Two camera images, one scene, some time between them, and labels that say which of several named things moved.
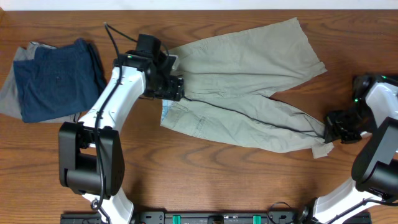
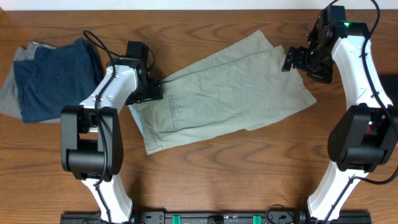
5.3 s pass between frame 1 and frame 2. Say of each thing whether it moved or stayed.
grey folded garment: stayed
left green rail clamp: stayed
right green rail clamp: stayed
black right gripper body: moved
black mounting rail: stayed
